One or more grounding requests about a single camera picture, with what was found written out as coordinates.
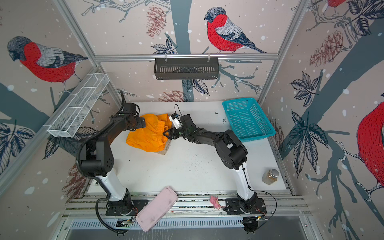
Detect beige drawstring shorts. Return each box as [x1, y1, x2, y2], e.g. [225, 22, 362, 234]
[156, 140, 172, 156]

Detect orange shorts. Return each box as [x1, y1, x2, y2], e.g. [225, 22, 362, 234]
[126, 114, 172, 153]

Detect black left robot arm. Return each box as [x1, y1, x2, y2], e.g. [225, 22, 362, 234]
[76, 103, 146, 202]

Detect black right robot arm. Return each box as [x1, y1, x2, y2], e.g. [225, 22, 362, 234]
[163, 114, 258, 213]

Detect teal plastic basket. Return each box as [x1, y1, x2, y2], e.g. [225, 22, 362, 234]
[222, 98, 276, 143]

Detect small pink crumpled object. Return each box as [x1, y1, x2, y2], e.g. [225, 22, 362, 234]
[210, 196, 222, 210]

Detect pink flat case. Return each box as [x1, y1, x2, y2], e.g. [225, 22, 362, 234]
[136, 186, 178, 232]

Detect glass jar brown contents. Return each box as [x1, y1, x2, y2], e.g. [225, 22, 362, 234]
[262, 169, 280, 185]

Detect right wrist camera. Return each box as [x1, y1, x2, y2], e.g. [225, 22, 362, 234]
[169, 114, 194, 129]

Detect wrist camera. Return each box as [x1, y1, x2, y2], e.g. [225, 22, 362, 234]
[169, 114, 194, 129]
[121, 103, 140, 118]

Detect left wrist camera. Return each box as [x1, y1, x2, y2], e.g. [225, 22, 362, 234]
[121, 103, 140, 118]

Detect black hanging wire basket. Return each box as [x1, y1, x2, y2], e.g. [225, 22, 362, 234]
[154, 58, 219, 80]

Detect white wire mesh shelf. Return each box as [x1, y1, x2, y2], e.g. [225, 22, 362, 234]
[48, 73, 110, 138]

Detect aluminium horizontal frame bar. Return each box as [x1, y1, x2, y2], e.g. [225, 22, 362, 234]
[94, 53, 280, 63]

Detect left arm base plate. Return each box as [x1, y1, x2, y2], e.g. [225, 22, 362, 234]
[106, 200, 149, 217]

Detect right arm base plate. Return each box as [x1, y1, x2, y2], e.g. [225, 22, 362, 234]
[223, 198, 267, 215]

